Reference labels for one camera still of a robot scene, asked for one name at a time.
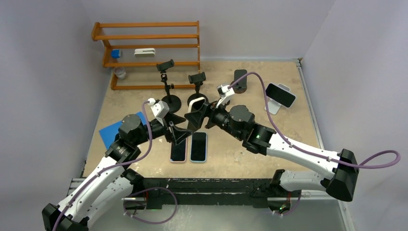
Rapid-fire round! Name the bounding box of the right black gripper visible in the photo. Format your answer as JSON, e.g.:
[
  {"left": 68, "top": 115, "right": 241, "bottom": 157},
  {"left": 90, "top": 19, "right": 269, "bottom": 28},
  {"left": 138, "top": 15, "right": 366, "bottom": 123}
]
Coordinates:
[{"left": 185, "top": 98, "right": 243, "bottom": 141}]

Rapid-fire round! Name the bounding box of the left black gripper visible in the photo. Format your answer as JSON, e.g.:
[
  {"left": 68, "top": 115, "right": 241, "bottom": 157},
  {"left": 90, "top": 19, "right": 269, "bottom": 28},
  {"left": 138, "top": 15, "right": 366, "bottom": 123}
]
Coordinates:
[{"left": 133, "top": 111, "right": 193, "bottom": 146}]

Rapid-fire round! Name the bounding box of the white case phone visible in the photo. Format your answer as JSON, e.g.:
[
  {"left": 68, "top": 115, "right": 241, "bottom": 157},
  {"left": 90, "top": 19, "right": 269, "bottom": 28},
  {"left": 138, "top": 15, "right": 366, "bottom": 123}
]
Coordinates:
[{"left": 187, "top": 97, "right": 206, "bottom": 113}]

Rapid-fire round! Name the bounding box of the black tall phone stand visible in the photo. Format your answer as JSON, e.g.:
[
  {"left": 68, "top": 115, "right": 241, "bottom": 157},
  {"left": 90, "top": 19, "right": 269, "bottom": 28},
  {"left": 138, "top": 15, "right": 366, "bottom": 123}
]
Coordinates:
[{"left": 156, "top": 59, "right": 181, "bottom": 113}]

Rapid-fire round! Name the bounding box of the blue case phone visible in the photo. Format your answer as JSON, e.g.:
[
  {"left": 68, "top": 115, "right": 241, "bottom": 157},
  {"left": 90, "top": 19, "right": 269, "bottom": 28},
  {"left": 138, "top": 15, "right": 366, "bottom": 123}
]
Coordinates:
[{"left": 190, "top": 132, "right": 207, "bottom": 163}]

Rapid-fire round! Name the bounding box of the pink case phone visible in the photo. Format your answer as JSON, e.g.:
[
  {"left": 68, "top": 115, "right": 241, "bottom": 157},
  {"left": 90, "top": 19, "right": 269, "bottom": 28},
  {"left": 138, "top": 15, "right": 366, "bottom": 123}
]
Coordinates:
[{"left": 170, "top": 140, "right": 187, "bottom": 162}]

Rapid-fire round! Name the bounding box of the black round-base phone stand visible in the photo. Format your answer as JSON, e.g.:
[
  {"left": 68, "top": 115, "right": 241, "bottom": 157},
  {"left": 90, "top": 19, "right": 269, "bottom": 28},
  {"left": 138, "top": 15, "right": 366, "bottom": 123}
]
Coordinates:
[{"left": 187, "top": 72, "right": 208, "bottom": 105}]

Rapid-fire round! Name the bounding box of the dark round phone stand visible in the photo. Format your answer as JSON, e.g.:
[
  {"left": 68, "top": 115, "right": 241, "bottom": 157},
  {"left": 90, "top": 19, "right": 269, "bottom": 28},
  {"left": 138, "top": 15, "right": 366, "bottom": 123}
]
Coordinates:
[{"left": 231, "top": 69, "right": 247, "bottom": 94}]

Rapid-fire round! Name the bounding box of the white folding phone stand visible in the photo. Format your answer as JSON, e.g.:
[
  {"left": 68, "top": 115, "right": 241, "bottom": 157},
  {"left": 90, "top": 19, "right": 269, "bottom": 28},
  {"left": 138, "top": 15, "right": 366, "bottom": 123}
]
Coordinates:
[{"left": 267, "top": 83, "right": 290, "bottom": 115}]

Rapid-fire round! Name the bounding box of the black phone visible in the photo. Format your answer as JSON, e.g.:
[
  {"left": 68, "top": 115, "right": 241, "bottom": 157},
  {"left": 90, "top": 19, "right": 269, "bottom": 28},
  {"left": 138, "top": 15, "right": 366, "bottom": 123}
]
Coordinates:
[{"left": 265, "top": 83, "right": 296, "bottom": 108}]

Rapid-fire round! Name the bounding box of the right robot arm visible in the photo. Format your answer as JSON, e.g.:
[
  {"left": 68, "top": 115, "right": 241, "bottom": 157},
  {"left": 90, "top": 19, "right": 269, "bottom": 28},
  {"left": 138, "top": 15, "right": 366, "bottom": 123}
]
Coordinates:
[{"left": 185, "top": 103, "right": 359, "bottom": 202}]

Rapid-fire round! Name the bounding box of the blue flat sheet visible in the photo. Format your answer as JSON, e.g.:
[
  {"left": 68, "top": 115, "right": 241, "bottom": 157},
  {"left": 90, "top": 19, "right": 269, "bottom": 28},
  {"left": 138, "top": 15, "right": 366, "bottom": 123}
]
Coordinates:
[{"left": 99, "top": 111, "right": 149, "bottom": 150}]

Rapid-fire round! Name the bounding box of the wooden shelf rack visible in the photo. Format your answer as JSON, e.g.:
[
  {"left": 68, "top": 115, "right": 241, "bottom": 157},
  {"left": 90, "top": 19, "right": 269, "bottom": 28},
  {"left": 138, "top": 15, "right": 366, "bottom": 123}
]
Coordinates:
[{"left": 91, "top": 21, "right": 201, "bottom": 90}]

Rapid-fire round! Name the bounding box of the white clip object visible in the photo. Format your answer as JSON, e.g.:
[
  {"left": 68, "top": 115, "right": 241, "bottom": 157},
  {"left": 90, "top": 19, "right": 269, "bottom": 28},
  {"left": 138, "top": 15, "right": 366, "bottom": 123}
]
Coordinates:
[{"left": 134, "top": 48, "right": 156, "bottom": 57}]

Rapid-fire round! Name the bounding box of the blue white small object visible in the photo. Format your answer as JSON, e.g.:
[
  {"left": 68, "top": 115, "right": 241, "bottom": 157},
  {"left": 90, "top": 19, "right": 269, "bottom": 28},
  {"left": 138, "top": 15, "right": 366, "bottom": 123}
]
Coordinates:
[{"left": 111, "top": 49, "right": 123, "bottom": 59}]

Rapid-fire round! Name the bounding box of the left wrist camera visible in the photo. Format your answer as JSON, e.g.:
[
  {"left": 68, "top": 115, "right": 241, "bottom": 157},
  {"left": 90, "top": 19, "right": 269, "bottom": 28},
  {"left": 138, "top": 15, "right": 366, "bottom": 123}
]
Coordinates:
[{"left": 147, "top": 98, "right": 169, "bottom": 126}]

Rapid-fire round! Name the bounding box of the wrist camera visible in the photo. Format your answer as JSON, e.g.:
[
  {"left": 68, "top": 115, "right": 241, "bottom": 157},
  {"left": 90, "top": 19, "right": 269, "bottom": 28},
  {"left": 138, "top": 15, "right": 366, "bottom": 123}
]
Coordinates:
[
  {"left": 147, "top": 98, "right": 169, "bottom": 126},
  {"left": 216, "top": 84, "right": 235, "bottom": 108}
]

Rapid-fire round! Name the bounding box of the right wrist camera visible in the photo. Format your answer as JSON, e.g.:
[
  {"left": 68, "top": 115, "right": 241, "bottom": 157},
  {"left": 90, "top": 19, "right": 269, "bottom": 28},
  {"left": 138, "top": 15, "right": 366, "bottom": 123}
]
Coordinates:
[{"left": 216, "top": 84, "right": 235, "bottom": 108}]

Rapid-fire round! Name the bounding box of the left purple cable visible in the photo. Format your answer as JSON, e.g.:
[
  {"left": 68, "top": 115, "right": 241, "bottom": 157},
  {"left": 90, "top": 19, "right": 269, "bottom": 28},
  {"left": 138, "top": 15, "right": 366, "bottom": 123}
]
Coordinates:
[{"left": 51, "top": 101, "right": 153, "bottom": 231}]

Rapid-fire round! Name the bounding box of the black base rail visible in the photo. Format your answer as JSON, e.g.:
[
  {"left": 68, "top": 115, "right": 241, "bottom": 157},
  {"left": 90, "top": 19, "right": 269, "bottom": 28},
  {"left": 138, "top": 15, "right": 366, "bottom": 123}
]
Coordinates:
[{"left": 122, "top": 178, "right": 302, "bottom": 212}]

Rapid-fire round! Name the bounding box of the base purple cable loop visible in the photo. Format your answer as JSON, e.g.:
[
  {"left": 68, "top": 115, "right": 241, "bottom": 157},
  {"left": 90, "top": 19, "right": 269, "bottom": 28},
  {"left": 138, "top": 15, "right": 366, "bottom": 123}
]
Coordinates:
[{"left": 123, "top": 187, "right": 178, "bottom": 225}]

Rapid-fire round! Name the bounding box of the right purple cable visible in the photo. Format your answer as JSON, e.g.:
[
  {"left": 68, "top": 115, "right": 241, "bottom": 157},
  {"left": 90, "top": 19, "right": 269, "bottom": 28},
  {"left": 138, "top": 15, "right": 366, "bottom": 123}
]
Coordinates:
[{"left": 229, "top": 71, "right": 401, "bottom": 168}]

